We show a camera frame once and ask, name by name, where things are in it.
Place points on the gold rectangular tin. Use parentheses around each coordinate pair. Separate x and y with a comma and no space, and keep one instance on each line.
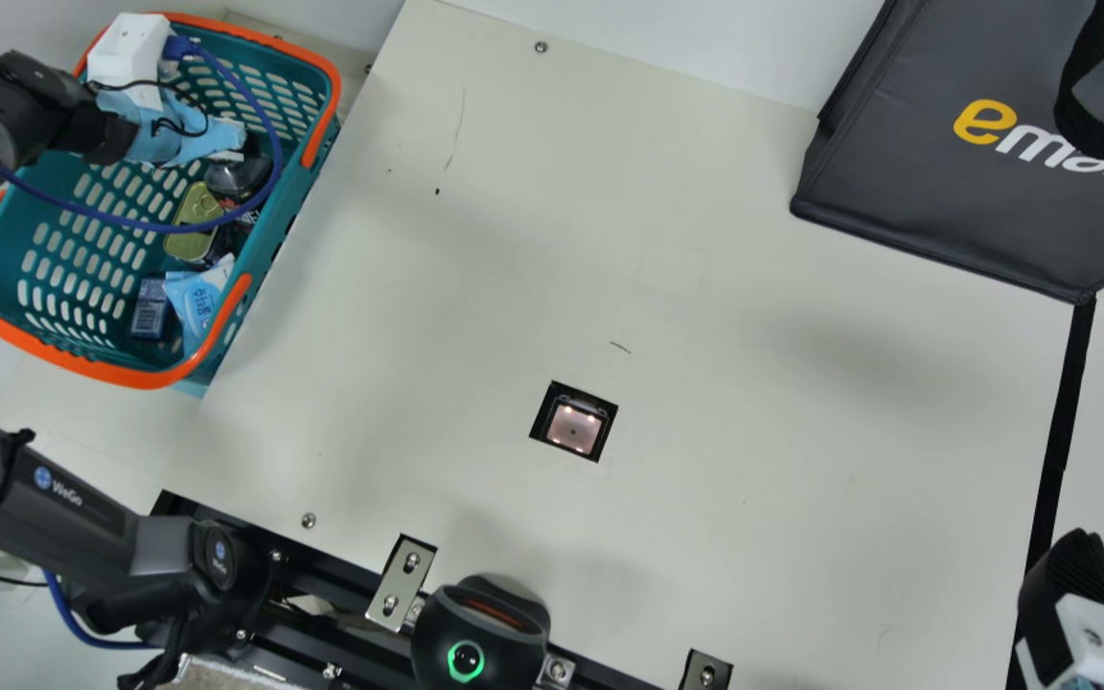
(190,225)

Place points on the teal shopping basket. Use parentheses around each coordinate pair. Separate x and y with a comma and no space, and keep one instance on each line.
(274,230)

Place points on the dark grey bag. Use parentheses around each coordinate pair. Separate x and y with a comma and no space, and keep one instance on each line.
(945,192)

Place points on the blue white wipes pack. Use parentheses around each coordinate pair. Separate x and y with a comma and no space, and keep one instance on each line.
(197,307)

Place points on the black device with green light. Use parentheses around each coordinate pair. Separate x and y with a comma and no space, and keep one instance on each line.
(475,623)

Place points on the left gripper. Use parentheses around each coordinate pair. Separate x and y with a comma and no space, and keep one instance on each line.
(164,134)

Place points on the dark coffee bottle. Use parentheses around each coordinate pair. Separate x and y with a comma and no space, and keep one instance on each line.
(238,180)

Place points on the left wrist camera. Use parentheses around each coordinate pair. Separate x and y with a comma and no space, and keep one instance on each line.
(126,48)

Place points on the black strip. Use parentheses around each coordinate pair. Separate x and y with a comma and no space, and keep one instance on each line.
(1060,431)

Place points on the small blue box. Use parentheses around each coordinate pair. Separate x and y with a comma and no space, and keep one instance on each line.
(149,311)

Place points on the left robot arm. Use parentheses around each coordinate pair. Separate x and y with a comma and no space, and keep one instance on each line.
(34,498)

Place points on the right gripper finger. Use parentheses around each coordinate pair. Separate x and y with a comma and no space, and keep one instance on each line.
(1069,585)

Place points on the small square scanner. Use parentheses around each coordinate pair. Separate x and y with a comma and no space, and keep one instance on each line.
(576,426)

